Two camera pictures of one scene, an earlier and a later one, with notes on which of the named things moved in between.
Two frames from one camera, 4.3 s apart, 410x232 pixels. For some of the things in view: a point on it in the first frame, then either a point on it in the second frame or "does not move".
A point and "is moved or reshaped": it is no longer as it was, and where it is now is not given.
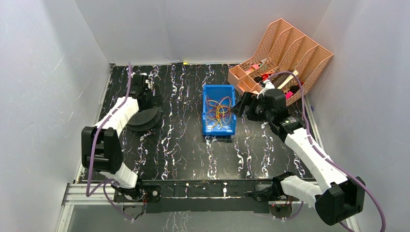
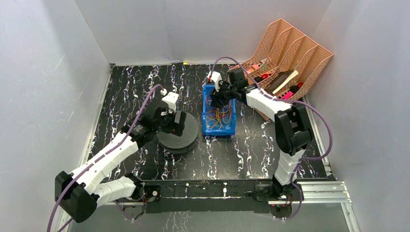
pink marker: x=288 y=94 does not move
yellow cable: x=221 y=108 does not move
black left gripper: x=149 y=104 -> x=179 y=121
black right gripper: x=250 y=99 -> x=216 y=95
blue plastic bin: x=218 y=117 does not move
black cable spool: x=145 y=120 is moved or reshaped
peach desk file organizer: x=290 y=59 does not move
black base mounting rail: x=199 y=197 does not move
